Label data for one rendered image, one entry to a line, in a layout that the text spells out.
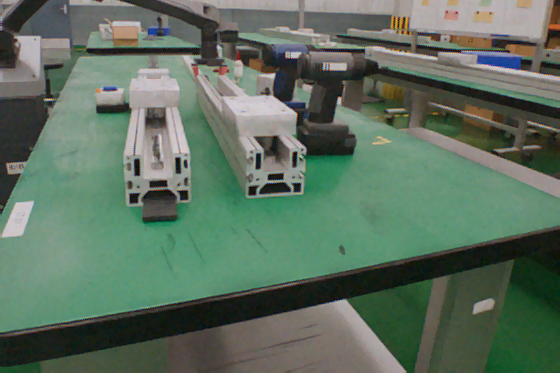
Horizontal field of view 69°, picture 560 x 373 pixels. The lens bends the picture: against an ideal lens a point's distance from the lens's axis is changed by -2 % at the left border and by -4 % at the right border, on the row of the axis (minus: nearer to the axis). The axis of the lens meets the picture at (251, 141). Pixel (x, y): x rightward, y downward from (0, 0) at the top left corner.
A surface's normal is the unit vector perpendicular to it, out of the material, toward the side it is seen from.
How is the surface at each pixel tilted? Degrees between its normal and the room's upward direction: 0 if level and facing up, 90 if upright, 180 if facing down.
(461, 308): 90
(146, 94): 90
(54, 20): 90
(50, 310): 0
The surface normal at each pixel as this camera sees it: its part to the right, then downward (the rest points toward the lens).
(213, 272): 0.03, -0.96
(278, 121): 0.22, 0.29
